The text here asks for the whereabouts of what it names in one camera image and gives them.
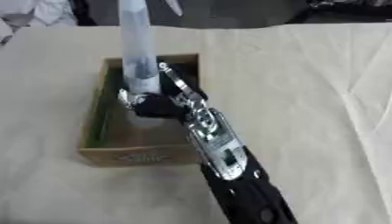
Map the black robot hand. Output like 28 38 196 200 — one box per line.
116 61 210 123

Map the tan cardboard box green inside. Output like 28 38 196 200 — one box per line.
76 53 206 168

